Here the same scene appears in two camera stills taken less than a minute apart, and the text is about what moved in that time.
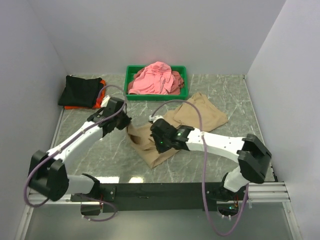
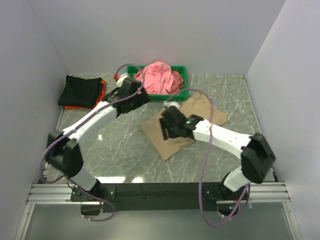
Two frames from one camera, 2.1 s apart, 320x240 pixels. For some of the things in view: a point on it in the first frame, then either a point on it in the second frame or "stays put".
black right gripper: [161, 149] to [164, 125]
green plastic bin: [183, 95] stays put
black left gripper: [126, 121] to [142, 99]
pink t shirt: [156, 78] stays put
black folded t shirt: [80, 92] stays put
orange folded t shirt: [101, 94] stays put
